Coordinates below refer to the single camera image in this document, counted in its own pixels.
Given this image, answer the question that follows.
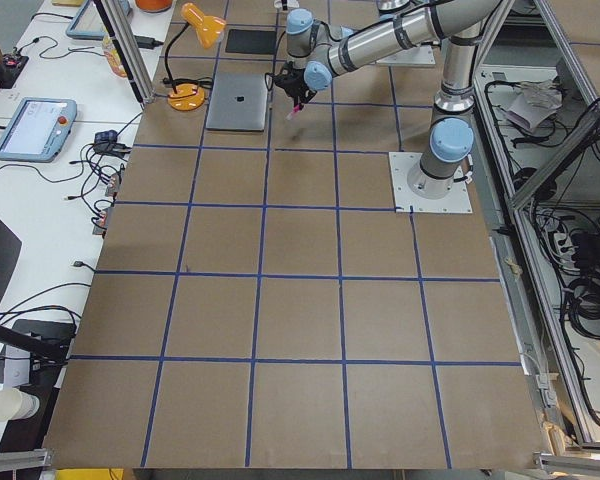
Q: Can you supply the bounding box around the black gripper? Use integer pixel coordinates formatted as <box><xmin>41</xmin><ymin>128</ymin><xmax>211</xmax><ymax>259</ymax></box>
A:
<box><xmin>265</xmin><ymin>62</ymin><xmax>314</xmax><ymax>109</ymax></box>

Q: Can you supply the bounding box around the pink highlighter pen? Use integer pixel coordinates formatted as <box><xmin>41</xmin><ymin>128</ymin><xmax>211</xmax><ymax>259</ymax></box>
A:
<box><xmin>286</xmin><ymin>103</ymin><xmax>304</xmax><ymax>120</ymax></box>

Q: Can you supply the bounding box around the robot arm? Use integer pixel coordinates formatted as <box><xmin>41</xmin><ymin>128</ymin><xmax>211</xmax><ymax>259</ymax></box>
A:
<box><xmin>272</xmin><ymin>1</ymin><xmax>506</xmax><ymax>201</ymax></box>

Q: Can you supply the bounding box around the black mousepad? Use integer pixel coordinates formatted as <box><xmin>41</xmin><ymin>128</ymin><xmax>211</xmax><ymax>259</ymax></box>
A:
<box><xmin>225</xmin><ymin>29</ymin><xmax>277</xmax><ymax>55</ymax></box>

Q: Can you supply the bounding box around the grey closed laptop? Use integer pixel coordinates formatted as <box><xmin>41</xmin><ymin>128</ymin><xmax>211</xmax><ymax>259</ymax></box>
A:
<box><xmin>206</xmin><ymin>72</ymin><xmax>268</xmax><ymax>132</ymax></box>

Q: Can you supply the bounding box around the orange desk lamp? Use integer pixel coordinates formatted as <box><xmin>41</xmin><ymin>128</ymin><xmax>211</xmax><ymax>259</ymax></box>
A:
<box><xmin>162</xmin><ymin>1</ymin><xmax>227</xmax><ymax>112</ymax></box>

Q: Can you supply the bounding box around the black power adapter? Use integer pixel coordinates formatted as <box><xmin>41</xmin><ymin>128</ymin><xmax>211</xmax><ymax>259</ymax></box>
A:
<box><xmin>134</xmin><ymin>35</ymin><xmax>163</xmax><ymax>50</ymax></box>

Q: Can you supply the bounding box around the orange round tin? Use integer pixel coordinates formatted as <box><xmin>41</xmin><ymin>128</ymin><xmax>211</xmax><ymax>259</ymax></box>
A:
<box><xmin>135</xmin><ymin>0</ymin><xmax>173</xmax><ymax>13</ymax></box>

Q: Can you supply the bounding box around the orange drink bottle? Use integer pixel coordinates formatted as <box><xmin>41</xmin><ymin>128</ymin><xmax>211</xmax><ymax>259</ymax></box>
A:
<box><xmin>102</xmin><ymin>34</ymin><xmax>127</xmax><ymax>78</ymax></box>

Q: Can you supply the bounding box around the blue teach pendant tablet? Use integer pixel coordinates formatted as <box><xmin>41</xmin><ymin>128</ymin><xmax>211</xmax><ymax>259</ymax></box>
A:
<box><xmin>0</xmin><ymin>97</ymin><xmax>77</xmax><ymax>163</ymax></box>

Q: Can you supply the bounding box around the white paper cup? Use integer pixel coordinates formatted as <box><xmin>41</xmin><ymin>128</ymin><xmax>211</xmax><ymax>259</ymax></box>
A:
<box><xmin>0</xmin><ymin>388</ymin><xmax>40</xmax><ymax>422</ymax></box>

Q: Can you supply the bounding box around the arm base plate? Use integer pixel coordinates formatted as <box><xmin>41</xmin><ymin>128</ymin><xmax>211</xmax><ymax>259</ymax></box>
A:
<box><xmin>376</xmin><ymin>45</ymin><xmax>436</xmax><ymax>68</ymax></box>
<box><xmin>388</xmin><ymin>152</ymin><xmax>473</xmax><ymax>214</ymax></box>

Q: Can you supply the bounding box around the aluminium frame post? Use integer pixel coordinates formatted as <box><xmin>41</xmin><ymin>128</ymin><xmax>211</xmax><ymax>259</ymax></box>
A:
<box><xmin>94</xmin><ymin>0</ymin><xmax>155</xmax><ymax>105</ymax></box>

